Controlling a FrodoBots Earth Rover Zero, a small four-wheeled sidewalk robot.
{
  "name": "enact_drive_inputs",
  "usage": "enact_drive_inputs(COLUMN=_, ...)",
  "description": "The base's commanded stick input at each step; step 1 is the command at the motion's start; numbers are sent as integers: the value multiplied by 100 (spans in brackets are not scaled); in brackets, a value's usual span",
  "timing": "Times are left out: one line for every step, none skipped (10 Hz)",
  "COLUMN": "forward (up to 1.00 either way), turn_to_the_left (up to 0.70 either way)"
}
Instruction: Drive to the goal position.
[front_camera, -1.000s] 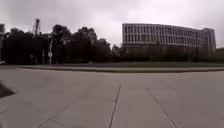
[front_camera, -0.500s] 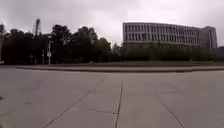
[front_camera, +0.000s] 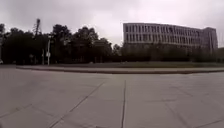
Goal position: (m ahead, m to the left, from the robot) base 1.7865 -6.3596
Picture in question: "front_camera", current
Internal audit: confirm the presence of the pale raised kerb strip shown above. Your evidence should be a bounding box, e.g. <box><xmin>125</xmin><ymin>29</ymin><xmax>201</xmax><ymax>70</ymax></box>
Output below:
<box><xmin>15</xmin><ymin>64</ymin><xmax>224</xmax><ymax>75</ymax></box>

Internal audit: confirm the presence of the grass verge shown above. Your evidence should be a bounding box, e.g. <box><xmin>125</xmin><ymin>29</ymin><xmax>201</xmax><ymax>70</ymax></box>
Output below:
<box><xmin>49</xmin><ymin>60</ymin><xmax>224</xmax><ymax>69</ymax></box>

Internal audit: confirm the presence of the grey slab paved plaza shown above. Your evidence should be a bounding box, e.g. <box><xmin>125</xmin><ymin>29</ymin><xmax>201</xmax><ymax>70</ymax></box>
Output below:
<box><xmin>0</xmin><ymin>65</ymin><xmax>224</xmax><ymax>128</ymax></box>

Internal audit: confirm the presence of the row of dark trees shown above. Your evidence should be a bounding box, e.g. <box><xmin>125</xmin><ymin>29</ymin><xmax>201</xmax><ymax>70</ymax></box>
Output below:
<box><xmin>0</xmin><ymin>23</ymin><xmax>114</xmax><ymax>65</ymax></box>

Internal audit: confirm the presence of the row of low trees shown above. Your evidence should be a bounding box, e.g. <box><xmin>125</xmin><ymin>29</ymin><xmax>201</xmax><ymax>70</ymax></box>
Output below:
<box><xmin>112</xmin><ymin>42</ymin><xmax>224</xmax><ymax>64</ymax></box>

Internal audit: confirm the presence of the large grey windowed building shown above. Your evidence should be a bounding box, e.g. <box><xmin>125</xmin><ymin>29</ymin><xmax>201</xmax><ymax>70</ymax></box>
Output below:
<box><xmin>122</xmin><ymin>22</ymin><xmax>219</xmax><ymax>53</ymax></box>

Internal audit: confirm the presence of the pale pole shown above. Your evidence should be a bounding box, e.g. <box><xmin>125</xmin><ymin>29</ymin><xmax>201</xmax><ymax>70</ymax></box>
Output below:
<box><xmin>45</xmin><ymin>34</ymin><xmax>53</xmax><ymax>66</ymax></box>

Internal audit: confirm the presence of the tall mast tower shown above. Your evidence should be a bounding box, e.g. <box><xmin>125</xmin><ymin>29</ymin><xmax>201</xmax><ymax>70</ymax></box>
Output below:
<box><xmin>33</xmin><ymin>18</ymin><xmax>42</xmax><ymax>37</ymax></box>

